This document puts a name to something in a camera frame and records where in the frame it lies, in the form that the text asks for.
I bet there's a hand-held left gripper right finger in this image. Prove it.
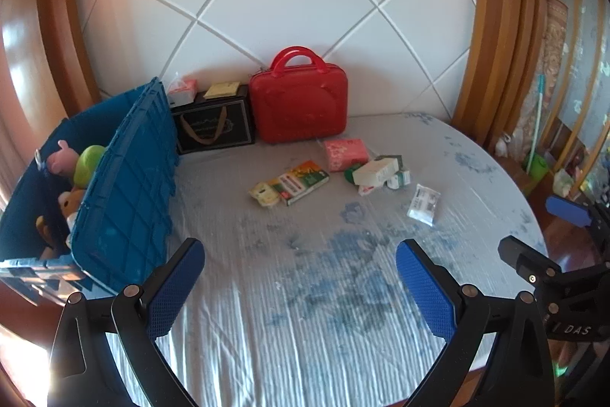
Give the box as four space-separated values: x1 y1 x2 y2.
395 239 556 407

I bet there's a patterned curtain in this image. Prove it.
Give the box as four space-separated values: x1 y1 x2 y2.
517 0 570 160

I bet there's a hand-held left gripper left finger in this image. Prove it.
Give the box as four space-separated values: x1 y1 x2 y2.
47 238 205 407

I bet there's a blue plastic storage crate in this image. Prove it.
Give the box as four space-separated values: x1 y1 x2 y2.
0 76 181 307

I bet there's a red bear carry case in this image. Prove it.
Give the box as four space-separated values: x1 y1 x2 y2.
249 46 348 145

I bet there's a white sachet packet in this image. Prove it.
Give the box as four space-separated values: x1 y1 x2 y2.
407 184 440 225

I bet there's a pink plush toy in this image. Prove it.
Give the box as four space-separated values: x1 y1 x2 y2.
46 140 82 176

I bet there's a brown bear plush toy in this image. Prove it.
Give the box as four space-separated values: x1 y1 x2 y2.
57 190 87 222

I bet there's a green plush toy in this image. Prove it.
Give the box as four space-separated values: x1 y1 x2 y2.
74 145 106 188

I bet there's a white carton box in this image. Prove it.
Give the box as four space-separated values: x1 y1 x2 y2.
353 156 400 187

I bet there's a teal mop handle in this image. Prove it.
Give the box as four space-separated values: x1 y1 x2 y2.
524 76 546 172

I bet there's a small green white box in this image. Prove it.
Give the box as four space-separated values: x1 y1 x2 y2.
387 169 411 190

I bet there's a black gift box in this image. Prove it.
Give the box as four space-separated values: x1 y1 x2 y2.
170 85 257 155

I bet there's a pale yellow packet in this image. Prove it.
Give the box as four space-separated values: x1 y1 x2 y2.
248 181 282 209

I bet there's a dark brown plush toy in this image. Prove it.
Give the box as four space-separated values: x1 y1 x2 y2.
35 216 58 260

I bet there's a wooden headboard post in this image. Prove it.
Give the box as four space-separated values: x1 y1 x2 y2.
0 0 103 198
450 0 556 150

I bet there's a pink floral tissue pack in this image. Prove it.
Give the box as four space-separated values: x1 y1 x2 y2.
324 138 371 172

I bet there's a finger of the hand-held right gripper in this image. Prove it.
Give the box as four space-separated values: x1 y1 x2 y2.
498 235 563 286
546 196 610 246

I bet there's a green and orange box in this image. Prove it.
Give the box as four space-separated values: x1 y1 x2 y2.
269 160 331 206

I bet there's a green bucket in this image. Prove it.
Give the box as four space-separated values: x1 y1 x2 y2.
524 152 554 183

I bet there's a pink tissue box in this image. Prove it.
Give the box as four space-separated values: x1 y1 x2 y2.
167 73 198 107

